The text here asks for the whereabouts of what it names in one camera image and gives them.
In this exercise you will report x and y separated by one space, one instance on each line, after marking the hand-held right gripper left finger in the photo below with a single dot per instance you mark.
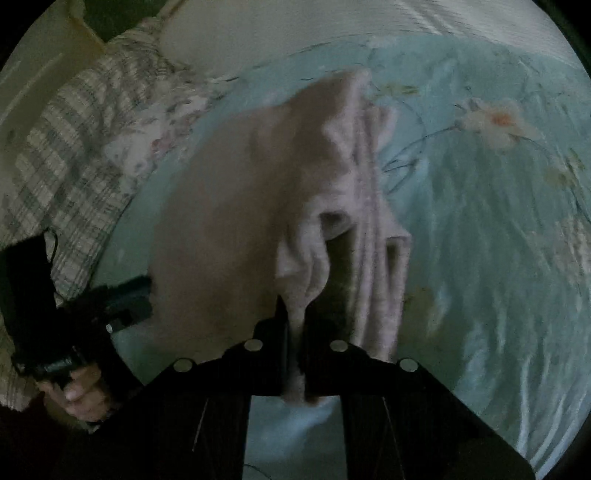
258 369

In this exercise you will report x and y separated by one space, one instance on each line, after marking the white striped pillow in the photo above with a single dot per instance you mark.
277 27

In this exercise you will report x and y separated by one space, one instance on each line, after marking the green patterned cloth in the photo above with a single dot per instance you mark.
115 18

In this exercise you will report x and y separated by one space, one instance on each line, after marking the plaid bedsheet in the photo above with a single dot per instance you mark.
60 161

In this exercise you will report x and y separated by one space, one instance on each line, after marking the white floral cloth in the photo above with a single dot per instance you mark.
152 134

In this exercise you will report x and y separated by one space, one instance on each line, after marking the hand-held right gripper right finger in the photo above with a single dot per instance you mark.
332 369

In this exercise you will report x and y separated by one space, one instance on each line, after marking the person's left hand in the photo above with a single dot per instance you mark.
78 392

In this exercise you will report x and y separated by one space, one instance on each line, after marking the teal floral blanket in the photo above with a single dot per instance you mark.
461 254

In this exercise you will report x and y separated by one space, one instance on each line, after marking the grey long-sleeved sweater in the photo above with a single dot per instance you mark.
231 207

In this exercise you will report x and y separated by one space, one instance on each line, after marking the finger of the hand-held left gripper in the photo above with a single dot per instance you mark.
131 287
134 314

